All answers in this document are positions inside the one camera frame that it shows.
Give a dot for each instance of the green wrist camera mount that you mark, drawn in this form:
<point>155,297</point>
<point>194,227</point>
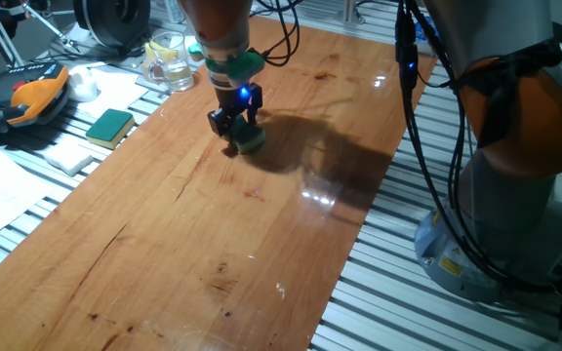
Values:
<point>244,66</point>

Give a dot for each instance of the blue wet wipe packet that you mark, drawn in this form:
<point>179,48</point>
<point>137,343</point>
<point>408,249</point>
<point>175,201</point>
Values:
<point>425,36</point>

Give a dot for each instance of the black round spool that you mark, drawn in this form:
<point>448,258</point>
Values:
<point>110,19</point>

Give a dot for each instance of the thin metal rod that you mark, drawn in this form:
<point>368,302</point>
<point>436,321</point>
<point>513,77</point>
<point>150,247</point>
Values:
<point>54,27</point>

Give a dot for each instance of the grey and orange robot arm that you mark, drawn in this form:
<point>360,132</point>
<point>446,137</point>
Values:
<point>505,195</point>

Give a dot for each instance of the curved green and yellow sponge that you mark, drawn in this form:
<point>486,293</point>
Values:
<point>251,139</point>

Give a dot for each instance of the orange and black teach pendant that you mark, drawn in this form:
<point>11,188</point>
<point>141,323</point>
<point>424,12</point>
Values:
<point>32,97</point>

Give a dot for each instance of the clear glass mug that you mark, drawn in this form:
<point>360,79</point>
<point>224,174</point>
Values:
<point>173,63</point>

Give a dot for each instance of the rectangular green and yellow sponge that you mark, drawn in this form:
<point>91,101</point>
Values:
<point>108,126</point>

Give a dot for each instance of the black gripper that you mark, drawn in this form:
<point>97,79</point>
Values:
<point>234,97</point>

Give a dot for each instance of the white foam block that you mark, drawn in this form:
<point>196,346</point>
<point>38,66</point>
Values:
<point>68,158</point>

